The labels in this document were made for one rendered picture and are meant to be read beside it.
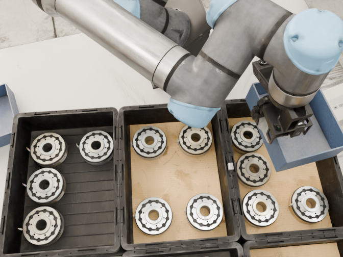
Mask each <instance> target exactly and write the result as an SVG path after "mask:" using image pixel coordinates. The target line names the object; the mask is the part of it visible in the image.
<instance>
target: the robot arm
mask: <svg viewBox="0 0 343 257"><path fill-rule="evenodd" d="M31 1H32V2H33V3H34V4H35V5H36V6H37V7H38V8H40V9H41V10H42V11H44V12H45V13H46V14H48V15H49V16H51V17H62V18H63V19H65V20H66V21H67V22H69V23H70V24H71V25H73V26H74V27H75V28H77V29H78V30H80V31H81V32H82V33H84V34H85V35H87V36H88V37H89V38H91V39H92V40H93V41H95V42H96V43H98V44H99V45H100V46H102V47H103V48H105V49H106V50H107V51H109V52H110V53H111V54H113V55H115V56H116V57H117V58H119V59H120V60H121V61H123V62H124V63H126V64H127V65H128V66H130V67H131V68H132V69H134V70H135V71H137V72H138V73H139V74H141V75H142V76H143V77H145V78H146V79H148V80H149V81H150V82H152V83H153V84H154V85H156V86H157V87H159V88H160V89H161V90H163V91H165V92H166V93H167V94H169V95H170V96H171V97H170V99H169V103H168V105H167V107H168V110H169V112H170V113H171V114H173V115H174V117H175V118H176V119H178V120H179V121H180V122H182V123H184V124H185V125H187V126H190V127H193V128H196V129H201V128H204V127H206V126H207V124H208V123H209V122H210V120H211V119H212V118H213V116H214V115H215V114H216V113H217V111H219V110H220V109H221V105H222V104H223V102H224V101H225V99H226V98H227V96H228V95H229V93H230V92H231V90H232V89H233V88H234V86H235V85H236V83H237V82H238V80H239V79H240V77H241V76H242V75H243V73H244V72H245V70H246V69H247V67H248V66H249V64H250V63H251V61H252V60H253V58H254V57H255V56H256V57H258V58H260V60H258V61H254V62H252V66H253V74H254V75H255V77H256V78H257V79H258V81H259V82H260V83H261V85H262V86H263V88H264V89H265V90H266V92H267V93H268V95H266V96H264V97H262V98H261V99H259V100H258V101H257V105H256V106H253V109H252V111H251V117H252V119H253V120H255V122H256V125H257V126H258V128H259V129H260V130H262V132H263V134H264V136H265V138H266V141H267V142H268V143H269V144H272V142H273V140H274V139H276V138H279V137H284V136H285V138H287V139H288V138H289V136H290V137H291V138H293V137H296V136H299V135H300V134H301V132H303V135H306V133H307V132H308V131H309V130H310V128H311V127H312V126H313V124H312V121H311V119H310V117H311V116H312V115H313V111H312V109H311V107H310V105H309V102H311V100H312V99H313V98H314V96H315V95H316V93H317V91H318V90H319V88H320V87H321V85H322V84H323V82H324V80H325V79H326V77H327V76H328V74H329V73H330V71H331V70H332V69H333V68H334V67H335V66H336V64H337V63H338V61H339V58H340V54H341V52H342V51H343V21H342V20H341V19H340V18H339V17H338V16H337V15H336V14H334V13H332V12H330V11H328V10H318V9H317V8H313V9H307V10H304V11H302V12H300V13H298V14H293V13H292V12H290V11H288V10H286V9H285V8H283V7H281V6H279V5H278V4H276V3H274V2H272V1H271V0H211V2H210V8H209V9H208V10H207V14H206V20H207V23H208V24H209V25H210V26H211V28H212V29H213V31H212V33H211V34H210V36H209V38H208V39H207V41H206V43H205V44H204V46H203V47H202V49H201V51H200V52H199V54H198V55H197V57H195V56H194V55H192V54H191V53H190V52H188V51H187V50H185V49H184V48H182V47H183V46H184V44H185V43H186V41H187V39H188V37H189V33H190V20H189V17H188V15H187V14H186V13H185V12H183V11H182V10H180V9H177V8H169V7H165V5H166V3H167V1H168V0H114V1H113V0H31ZM304 121H306V122H307V124H305V123H304ZM306 127H308V128H307V129H306V130H305V128H306ZM269 132H270V133H271V135H272V138H271V137H270V135H269Z"/></svg>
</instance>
